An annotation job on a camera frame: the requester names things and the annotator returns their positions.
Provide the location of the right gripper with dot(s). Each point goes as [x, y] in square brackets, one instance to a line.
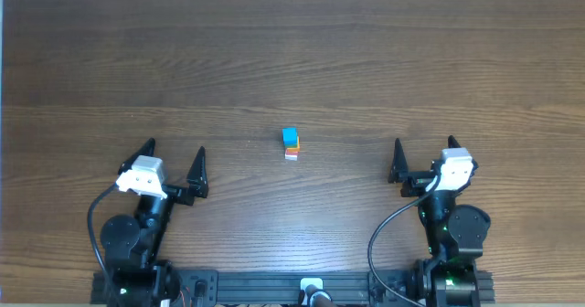
[415, 181]

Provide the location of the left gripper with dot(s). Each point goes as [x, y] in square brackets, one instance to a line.
[180, 194]

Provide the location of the blue cube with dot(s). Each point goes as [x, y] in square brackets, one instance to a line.
[289, 136]

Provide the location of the orange cube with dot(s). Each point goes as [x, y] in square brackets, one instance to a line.
[298, 145]

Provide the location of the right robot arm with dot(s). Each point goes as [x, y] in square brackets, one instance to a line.
[461, 234]

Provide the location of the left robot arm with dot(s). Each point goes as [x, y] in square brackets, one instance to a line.
[120, 239]

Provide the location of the white cube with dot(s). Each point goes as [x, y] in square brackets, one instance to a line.
[291, 157]

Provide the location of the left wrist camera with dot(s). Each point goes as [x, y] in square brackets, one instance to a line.
[142, 175]

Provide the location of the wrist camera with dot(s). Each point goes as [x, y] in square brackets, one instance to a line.
[452, 169]
[142, 175]

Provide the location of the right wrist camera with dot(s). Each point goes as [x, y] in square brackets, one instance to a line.
[452, 169]

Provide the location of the mounting rail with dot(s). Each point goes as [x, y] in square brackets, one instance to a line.
[274, 288]

